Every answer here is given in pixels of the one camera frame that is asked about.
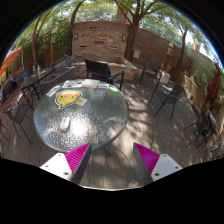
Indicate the black chair far right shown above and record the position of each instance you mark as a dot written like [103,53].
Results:
[206,126]

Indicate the black chair back right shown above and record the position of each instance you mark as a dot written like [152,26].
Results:
[151,70]

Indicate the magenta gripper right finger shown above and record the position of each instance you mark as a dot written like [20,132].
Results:
[153,166]

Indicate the black chair left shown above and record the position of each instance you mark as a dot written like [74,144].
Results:
[17,111]

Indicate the white box on table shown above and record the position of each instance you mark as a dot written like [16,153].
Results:
[90,83]

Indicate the orange umbrella canopy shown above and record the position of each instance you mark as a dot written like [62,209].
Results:
[9,58]

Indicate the green small object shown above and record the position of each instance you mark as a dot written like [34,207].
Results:
[112,89]

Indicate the black chair right middle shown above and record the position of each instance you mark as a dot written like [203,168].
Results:
[171,98]

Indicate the paper sheet on table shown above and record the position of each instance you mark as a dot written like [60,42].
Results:
[72,84]

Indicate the black patio chair behind table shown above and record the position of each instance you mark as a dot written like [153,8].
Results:
[100,71]

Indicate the round glass patio table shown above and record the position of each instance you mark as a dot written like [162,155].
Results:
[98,117]

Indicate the closed dark red umbrella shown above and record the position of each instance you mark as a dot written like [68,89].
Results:
[213,88]

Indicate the yellow duck mouse pad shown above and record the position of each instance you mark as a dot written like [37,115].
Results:
[67,98]

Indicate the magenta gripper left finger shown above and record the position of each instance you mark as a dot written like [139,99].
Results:
[69,166]

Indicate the large tree trunk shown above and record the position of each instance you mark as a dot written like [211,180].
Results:
[134,11]

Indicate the white computer mouse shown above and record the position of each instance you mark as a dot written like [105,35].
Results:
[65,123]

